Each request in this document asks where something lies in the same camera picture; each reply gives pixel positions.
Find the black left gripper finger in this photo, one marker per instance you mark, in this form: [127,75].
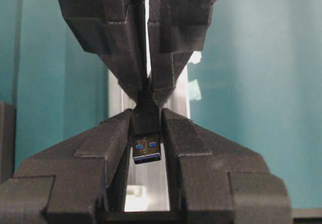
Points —
[212,179]

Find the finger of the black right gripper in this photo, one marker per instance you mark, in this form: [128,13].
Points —
[176,28]
[115,31]

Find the aluminium extrusion rail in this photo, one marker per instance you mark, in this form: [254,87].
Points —
[147,182]

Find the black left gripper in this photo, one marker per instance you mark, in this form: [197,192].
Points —
[69,182]

